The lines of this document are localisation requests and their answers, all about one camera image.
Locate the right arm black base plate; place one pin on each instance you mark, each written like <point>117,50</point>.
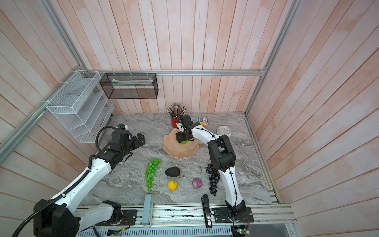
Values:
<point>224,215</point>

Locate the yellow fake lemon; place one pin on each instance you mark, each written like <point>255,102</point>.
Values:
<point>172,185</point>

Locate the white and teal alarm clock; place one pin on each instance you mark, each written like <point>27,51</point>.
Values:
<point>224,130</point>

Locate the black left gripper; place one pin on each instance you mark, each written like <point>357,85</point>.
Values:
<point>137,144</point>

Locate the white wire mesh shelf rack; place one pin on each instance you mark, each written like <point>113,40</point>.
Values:
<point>80,108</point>

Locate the bundle of pencils and pens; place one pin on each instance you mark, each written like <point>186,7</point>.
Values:
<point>176,110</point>

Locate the green fake grape bunch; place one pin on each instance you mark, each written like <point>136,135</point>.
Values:
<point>150,172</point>

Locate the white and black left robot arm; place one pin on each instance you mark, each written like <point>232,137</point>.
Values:
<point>59,217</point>

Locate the red metal pencil bucket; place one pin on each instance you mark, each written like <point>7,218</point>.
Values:
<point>174,122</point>

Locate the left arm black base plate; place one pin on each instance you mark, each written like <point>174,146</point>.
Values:
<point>128,217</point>

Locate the black stapler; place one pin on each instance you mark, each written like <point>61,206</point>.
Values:
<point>206,211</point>

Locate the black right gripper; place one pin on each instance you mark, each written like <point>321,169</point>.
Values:
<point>179,137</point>

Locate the dark purple fake grape bunch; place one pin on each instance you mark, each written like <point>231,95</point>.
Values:
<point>214,177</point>

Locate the pack of coloured highlighters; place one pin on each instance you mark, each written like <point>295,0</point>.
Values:
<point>203,121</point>

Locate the black wire mesh basket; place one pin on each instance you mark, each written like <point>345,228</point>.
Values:
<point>130,85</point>

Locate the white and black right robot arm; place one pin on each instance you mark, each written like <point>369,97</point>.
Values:
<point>222,157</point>

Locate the pink scalloped fruit bowl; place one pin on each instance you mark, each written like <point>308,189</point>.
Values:
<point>178,150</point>

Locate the grey-blue rectangular bar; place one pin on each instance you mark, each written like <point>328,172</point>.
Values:
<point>147,215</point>

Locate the dark fake avocado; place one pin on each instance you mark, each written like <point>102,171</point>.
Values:
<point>173,172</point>

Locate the purple fake fruit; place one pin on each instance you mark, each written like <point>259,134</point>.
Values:
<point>197,183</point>

